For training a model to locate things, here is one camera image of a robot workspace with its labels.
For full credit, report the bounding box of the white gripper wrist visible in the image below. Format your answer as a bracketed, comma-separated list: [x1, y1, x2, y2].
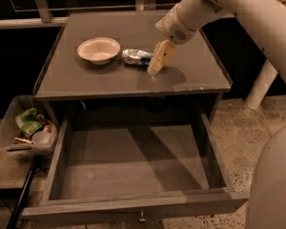
[147, 5, 195, 75]

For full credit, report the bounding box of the crushed silver redbull can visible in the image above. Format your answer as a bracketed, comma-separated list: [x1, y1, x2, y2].
[122, 49, 153, 66]

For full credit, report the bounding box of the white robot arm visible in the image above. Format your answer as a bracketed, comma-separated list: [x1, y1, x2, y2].
[148, 0, 286, 83]

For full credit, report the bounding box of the grey cabinet with top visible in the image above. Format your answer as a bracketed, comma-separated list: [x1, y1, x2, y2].
[32, 9, 234, 129]

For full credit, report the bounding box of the open grey top drawer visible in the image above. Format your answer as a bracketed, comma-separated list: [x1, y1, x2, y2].
[23, 114, 249, 226]

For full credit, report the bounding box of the metal drawer knob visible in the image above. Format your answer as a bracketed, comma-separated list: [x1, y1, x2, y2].
[137, 211, 147, 223]

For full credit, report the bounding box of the white paper bowl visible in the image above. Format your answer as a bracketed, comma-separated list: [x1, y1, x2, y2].
[77, 37, 121, 65]

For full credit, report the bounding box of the white support pole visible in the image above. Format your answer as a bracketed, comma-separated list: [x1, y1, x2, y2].
[245, 60, 278, 110]

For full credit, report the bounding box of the clear plastic cup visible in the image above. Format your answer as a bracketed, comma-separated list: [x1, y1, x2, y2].
[32, 131, 51, 145]

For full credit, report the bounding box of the green snack bag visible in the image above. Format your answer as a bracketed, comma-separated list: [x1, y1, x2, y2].
[14, 108, 43, 137]

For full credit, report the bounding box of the clear plastic bin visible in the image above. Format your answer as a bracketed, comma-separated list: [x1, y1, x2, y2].
[0, 95, 58, 158]

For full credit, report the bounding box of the black floor bar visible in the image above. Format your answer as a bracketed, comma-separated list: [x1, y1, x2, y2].
[6, 156, 41, 229]

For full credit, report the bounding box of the metal railing frame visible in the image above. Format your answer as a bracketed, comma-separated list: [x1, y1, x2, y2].
[0, 0, 286, 31]

